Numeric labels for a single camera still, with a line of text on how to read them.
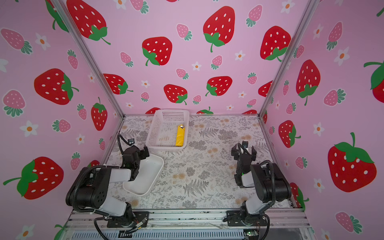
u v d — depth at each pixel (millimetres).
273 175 429
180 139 1035
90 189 459
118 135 720
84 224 731
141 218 735
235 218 731
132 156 720
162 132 1100
